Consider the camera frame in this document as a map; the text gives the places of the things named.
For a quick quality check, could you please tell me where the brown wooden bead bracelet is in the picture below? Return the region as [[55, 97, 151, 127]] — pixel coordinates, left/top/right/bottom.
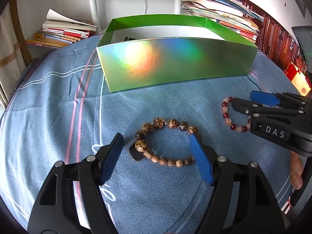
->
[[129, 116, 199, 169]]

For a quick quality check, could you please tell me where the right stack of books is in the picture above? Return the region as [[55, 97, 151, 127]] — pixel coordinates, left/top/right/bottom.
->
[[181, 0, 264, 44]]

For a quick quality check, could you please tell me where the thin black cable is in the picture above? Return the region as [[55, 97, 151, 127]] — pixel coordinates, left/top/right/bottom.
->
[[246, 74, 263, 93]]

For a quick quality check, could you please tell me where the person's right hand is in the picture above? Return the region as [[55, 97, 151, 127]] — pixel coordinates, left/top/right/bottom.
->
[[290, 151, 303, 190]]

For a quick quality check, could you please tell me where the stack of books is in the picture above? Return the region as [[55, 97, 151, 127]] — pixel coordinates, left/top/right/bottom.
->
[[26, 9, 97, 49], [181, 0, 264, 44]]

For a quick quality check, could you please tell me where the blue striped bed sheet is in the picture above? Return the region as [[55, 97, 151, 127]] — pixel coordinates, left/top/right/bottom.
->
[[0, 34, 308, 234]]

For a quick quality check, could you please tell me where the red and white bead bracelet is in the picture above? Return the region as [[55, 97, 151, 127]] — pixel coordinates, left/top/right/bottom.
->
[[221, 96, 252, 133]]

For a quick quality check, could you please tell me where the beige curtain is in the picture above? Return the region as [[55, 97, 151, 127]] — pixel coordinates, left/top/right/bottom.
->
[[0, 6, 26, 108]]

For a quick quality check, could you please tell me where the left stack of books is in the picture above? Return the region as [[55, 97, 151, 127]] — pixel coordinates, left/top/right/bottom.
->
[[26, 9, 97, 49]]

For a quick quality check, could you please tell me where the red and yellow box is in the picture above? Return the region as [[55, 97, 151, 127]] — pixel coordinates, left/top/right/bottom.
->
[[284, 62, 311, 97]]

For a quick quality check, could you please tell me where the carved red wooden headboard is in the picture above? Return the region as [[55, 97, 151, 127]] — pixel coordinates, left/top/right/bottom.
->
[[234, 0, 300, 71]]

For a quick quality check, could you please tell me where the green cardboard box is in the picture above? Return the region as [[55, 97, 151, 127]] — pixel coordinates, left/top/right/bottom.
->
[[97, 14, 258, 92]]

